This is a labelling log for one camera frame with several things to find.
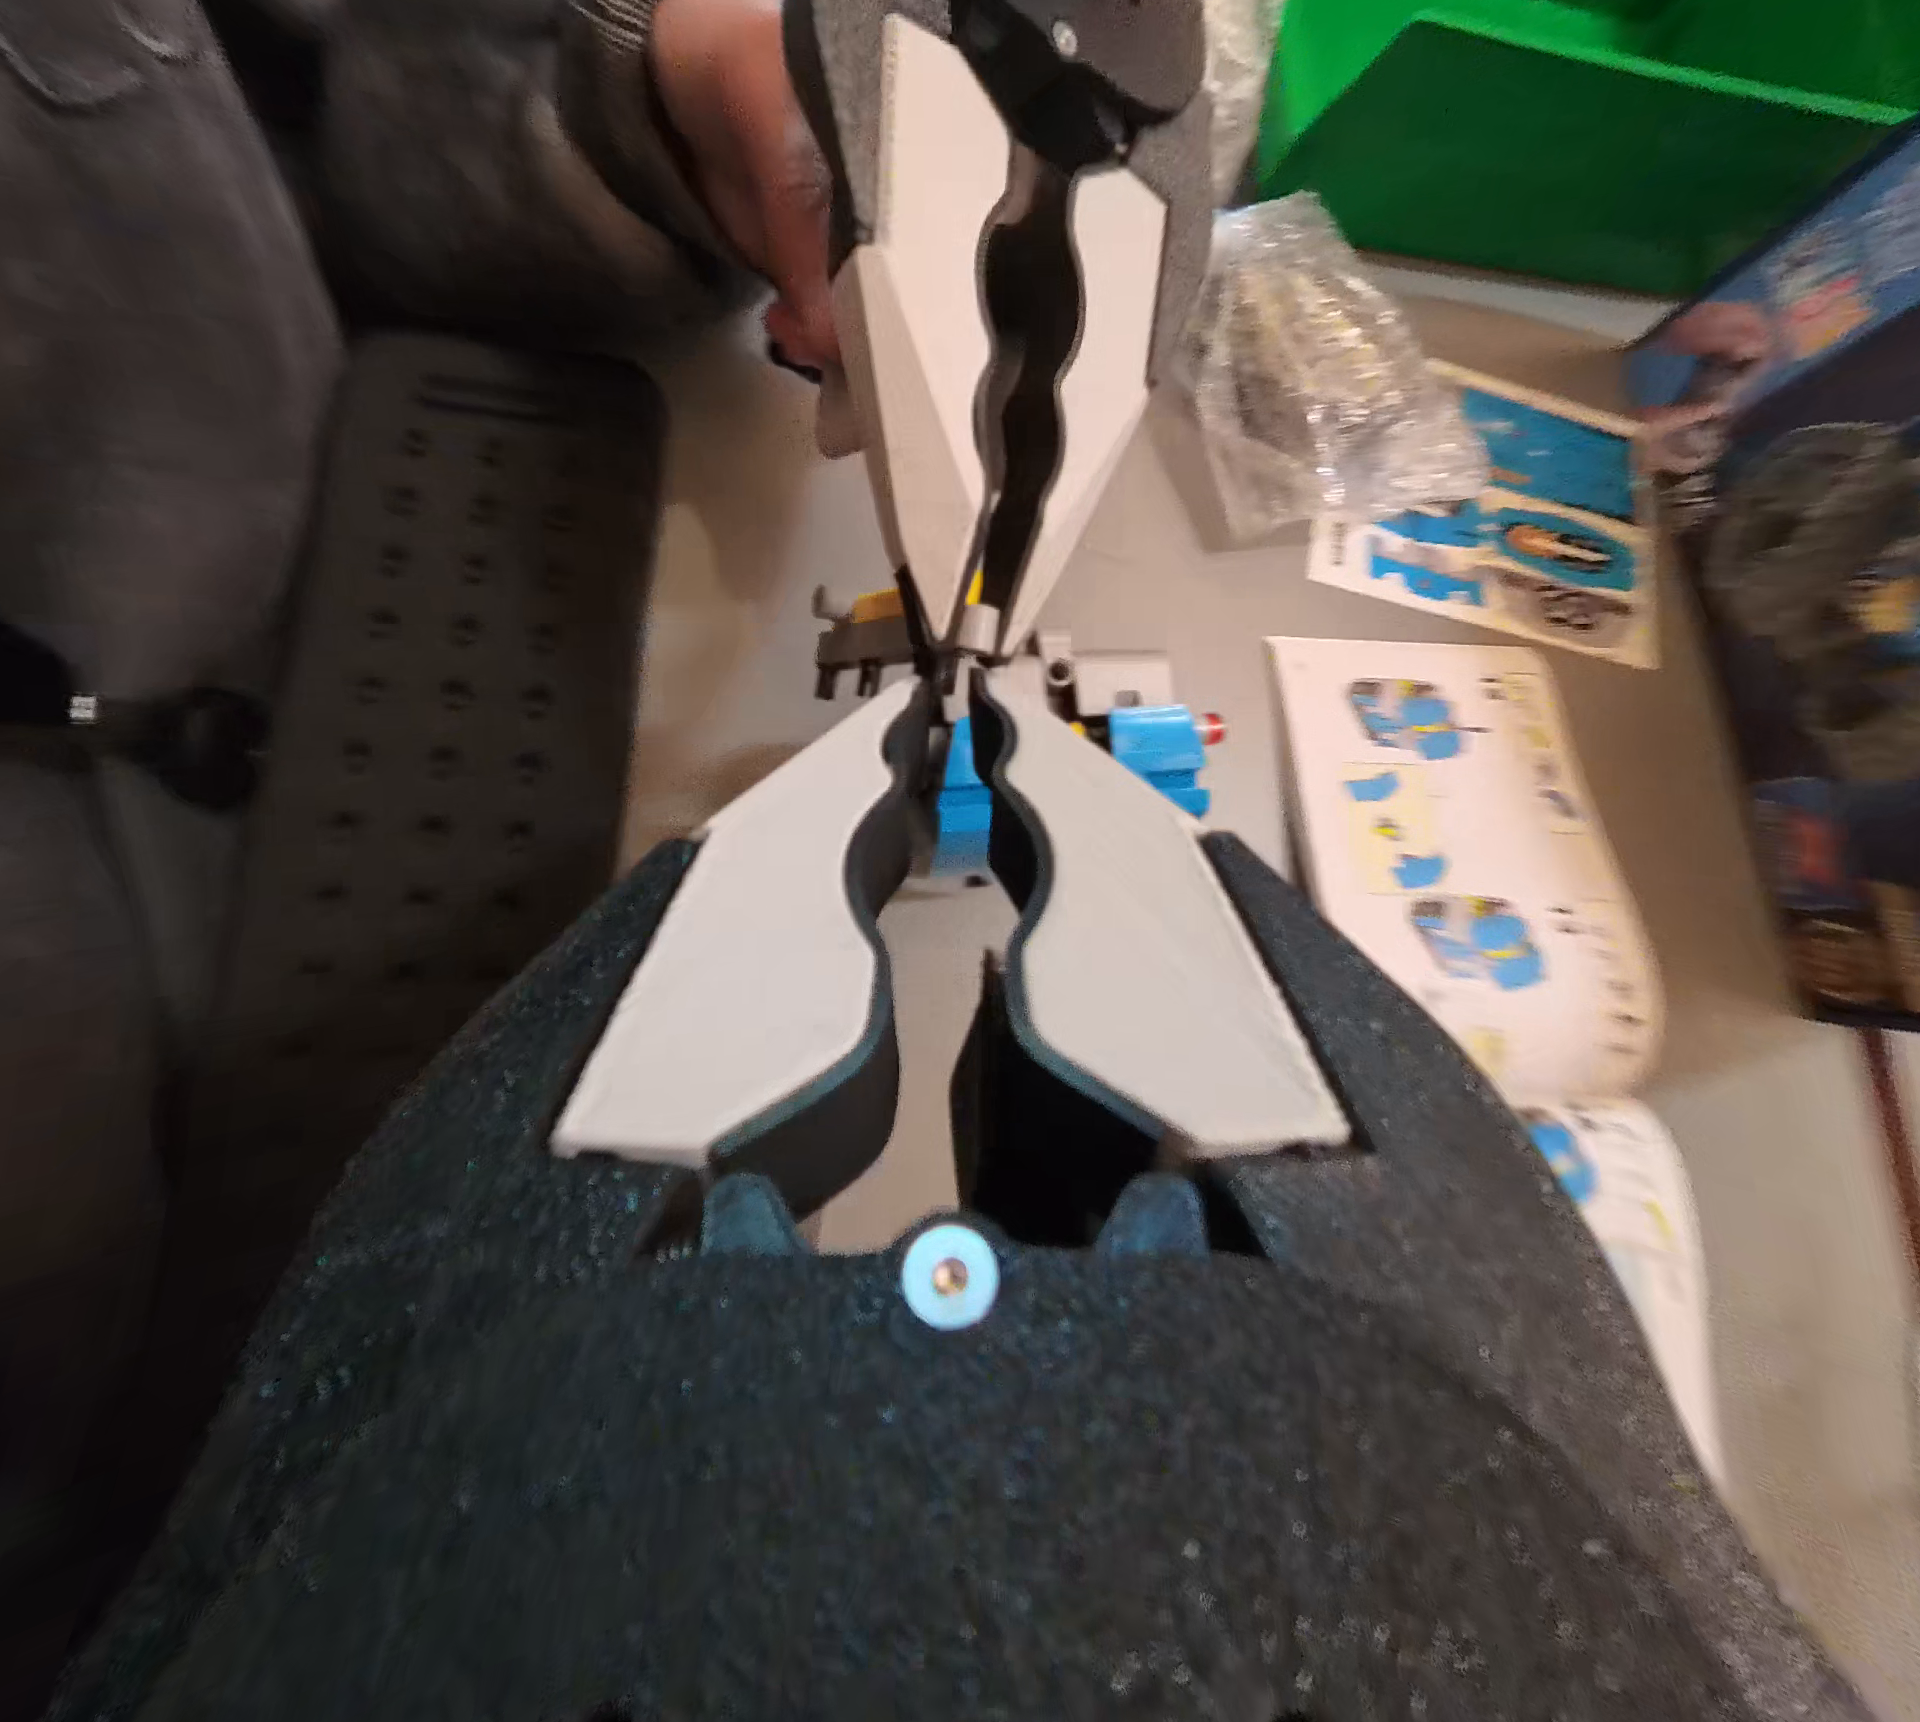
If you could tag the person's left hand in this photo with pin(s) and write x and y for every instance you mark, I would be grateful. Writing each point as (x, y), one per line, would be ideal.
(742, 134)

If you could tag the open instruction booklet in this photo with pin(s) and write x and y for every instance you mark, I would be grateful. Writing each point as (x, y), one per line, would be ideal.
(1470, 853)

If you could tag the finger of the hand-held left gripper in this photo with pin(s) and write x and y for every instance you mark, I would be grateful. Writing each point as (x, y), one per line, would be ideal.
(1118, 312)
(914, 252)

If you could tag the person's left forearm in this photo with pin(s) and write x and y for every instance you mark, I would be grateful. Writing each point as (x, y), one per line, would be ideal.
(493, 27)

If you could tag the grey perforated plastic chair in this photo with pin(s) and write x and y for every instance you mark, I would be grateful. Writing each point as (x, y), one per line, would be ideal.
(449, 703)

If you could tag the grey blue toy brick vehicle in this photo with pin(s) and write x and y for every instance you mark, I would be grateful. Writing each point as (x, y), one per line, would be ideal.
(1155, 740)

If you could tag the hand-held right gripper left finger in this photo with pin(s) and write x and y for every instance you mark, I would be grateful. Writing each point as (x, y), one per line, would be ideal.
(720, 1004)

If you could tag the toy sticker sheet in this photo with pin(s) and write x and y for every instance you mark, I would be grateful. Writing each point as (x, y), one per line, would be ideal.
(1560, 506)

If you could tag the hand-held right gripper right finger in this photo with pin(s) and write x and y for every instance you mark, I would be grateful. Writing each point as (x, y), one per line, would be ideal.
(1155, 1004)

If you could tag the dark blue toy box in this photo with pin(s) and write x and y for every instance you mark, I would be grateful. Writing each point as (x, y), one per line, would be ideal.
(1815, 582)

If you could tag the grey desk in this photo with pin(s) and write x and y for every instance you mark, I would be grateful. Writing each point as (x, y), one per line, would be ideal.
(1755, 1183)

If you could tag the person's grey sweatshirt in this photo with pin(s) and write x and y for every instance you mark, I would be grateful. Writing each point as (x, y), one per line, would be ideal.
(135, 177)

